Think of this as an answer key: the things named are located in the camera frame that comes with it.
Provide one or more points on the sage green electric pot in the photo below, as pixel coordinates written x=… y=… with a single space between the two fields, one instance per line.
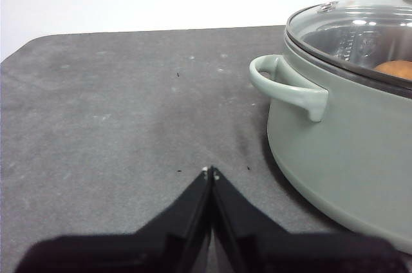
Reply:
x=347 y=157

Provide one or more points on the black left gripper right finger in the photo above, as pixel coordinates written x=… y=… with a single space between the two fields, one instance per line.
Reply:
x=289 y=253

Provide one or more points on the brown potato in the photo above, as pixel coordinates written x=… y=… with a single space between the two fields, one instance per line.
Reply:
x=397 y=68

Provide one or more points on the glass lid with green knob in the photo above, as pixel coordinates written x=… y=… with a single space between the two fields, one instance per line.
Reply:
x=347 y=28

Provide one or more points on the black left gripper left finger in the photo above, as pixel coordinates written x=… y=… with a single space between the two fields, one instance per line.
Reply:
x=128 y=253

